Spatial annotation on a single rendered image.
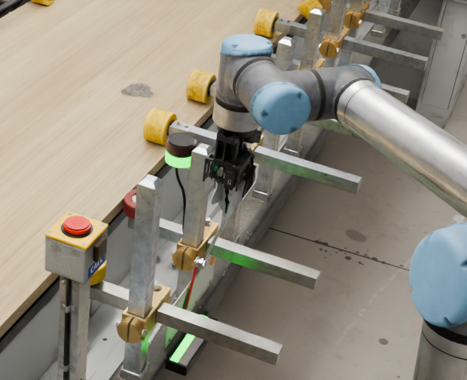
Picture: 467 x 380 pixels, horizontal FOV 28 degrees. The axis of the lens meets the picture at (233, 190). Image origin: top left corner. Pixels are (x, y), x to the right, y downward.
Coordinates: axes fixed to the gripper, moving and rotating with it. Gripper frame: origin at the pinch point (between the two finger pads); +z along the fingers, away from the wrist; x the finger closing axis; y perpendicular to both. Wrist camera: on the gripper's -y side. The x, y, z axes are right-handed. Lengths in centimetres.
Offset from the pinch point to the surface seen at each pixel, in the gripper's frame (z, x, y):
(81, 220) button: -22, -7, 47
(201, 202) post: 2.2, -6.2, -1.4
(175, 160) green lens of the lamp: -6.4, -12.2, -0.1
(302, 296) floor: 101, -2, -105
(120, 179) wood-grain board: 10.6, -29.7, -12.0
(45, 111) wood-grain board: 11, -60, -30
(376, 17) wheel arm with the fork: 5, -1, -131
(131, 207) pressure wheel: 10.4, -22.5, -3.2
